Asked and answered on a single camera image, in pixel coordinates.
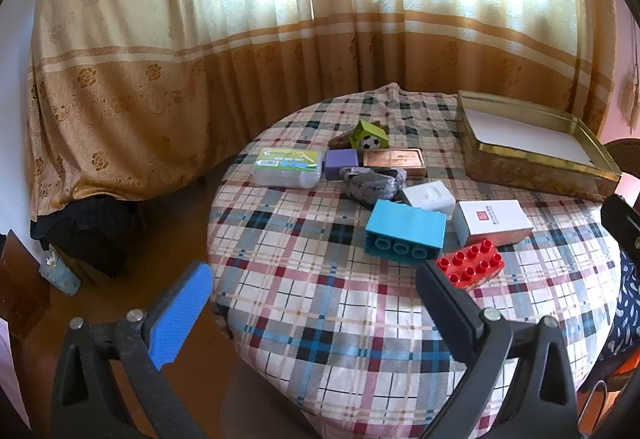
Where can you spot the small brown object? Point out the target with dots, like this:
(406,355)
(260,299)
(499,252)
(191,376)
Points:
(342,140)

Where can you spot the brown wooden cabinet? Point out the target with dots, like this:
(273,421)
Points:
(20,284)

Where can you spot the straw wall tassel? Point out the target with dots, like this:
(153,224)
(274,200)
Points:
(631,89)

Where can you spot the purple block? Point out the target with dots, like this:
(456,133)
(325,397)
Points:
(341,164)

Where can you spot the teal building block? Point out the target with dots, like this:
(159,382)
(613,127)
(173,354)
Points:
(405,224)

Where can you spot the clear plastic box green label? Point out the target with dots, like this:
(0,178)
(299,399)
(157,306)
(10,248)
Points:
(285,166)

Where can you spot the navy patterned cloth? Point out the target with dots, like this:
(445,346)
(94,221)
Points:
(627,309)

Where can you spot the copper coloured box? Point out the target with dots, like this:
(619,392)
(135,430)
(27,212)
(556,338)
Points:
(395,163)

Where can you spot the beige and orange curtain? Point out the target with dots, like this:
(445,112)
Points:
(150,69)

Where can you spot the gold metal tin box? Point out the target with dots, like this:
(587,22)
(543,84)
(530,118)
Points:
(500,169)

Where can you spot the white charger plug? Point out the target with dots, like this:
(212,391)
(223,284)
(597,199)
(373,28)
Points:
(430,199)

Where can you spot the plaid-covered round table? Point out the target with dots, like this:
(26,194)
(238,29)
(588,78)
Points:
(310,269)

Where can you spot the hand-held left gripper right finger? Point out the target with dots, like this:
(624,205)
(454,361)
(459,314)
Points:
(450,314)

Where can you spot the red building block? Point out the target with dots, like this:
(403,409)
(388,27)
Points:
(470,264)

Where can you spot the white box with red label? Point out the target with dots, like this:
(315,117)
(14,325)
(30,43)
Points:
(490,221)

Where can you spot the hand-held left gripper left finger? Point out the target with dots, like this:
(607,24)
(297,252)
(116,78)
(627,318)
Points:
(180,314)

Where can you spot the black bag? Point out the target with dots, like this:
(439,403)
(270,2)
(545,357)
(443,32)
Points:
(85,234)

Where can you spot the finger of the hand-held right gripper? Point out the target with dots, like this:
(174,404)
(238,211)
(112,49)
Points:
(622,224)

